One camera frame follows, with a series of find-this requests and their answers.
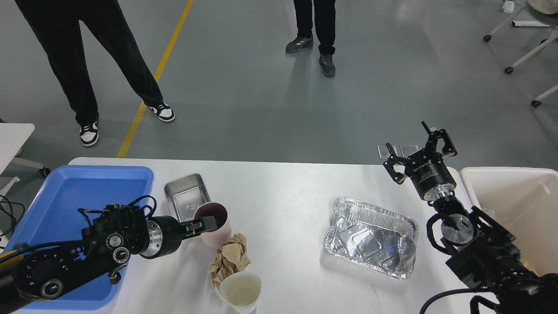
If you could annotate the aluminium foil tray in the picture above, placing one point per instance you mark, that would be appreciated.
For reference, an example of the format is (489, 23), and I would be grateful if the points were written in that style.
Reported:
(372, 237)

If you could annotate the crumpled brown paper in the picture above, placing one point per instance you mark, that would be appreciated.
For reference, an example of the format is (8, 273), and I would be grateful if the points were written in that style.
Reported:
(232, 257)

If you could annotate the white paper cup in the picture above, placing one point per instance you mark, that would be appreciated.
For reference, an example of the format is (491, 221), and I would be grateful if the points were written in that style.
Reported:
(240, 291)

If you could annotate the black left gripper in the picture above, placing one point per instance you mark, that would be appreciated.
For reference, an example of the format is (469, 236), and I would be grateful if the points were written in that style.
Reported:
(166, 233)

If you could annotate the beige plastic bin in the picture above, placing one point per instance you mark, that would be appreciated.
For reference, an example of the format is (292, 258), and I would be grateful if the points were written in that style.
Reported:
(524, 201)

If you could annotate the white wheeled chair base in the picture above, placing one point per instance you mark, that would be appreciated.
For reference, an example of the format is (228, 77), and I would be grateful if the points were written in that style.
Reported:
(523, 43)

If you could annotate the white side table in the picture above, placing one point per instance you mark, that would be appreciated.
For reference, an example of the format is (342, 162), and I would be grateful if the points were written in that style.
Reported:
(12, 138)

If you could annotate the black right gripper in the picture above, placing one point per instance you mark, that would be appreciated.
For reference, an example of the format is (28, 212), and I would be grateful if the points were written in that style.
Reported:
(427, 172)

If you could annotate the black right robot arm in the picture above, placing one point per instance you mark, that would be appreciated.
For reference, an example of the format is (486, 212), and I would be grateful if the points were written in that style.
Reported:
(481, 251)

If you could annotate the pink ribbed mug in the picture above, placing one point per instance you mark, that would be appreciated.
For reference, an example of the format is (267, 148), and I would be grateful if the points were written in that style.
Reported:
(220, 231)

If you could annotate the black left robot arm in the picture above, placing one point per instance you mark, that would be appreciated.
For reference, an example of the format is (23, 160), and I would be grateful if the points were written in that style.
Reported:
(45, 272)

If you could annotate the person with grey shoes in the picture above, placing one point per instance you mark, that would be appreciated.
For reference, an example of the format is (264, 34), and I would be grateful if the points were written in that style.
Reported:
(318, 16)

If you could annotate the blue plastic tray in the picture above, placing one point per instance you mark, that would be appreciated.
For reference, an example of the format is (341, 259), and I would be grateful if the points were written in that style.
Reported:
(53, 216)

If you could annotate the small stainless steel tray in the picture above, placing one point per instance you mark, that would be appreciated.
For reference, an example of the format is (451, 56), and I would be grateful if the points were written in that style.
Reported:
(185, 195)

